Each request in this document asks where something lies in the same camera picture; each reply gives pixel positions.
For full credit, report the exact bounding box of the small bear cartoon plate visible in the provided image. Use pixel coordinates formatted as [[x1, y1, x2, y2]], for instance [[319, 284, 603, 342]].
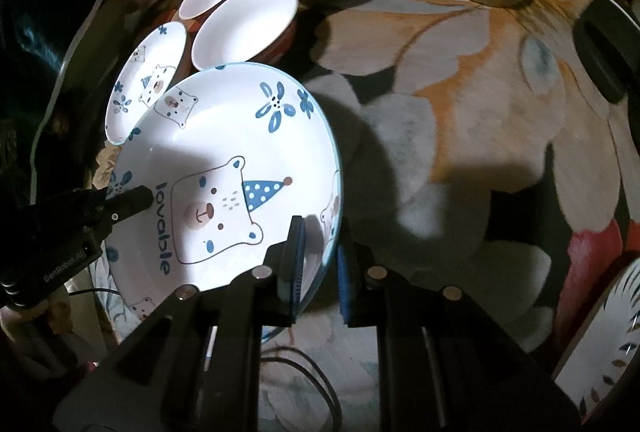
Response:
[[104, 21, 186, 146]]

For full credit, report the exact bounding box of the large bear cartoon plate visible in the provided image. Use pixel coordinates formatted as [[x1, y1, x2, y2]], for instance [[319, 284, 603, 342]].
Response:
[[96, 62, 343, 334]]

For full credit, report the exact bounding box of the white plate with leaf pattern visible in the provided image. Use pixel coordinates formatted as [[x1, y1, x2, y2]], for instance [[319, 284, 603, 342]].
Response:
[[553, 261, 639, 423]]

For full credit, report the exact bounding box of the left black slipper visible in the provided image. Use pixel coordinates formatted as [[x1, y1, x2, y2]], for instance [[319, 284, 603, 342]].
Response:
[[573, 0, 639, 103]]

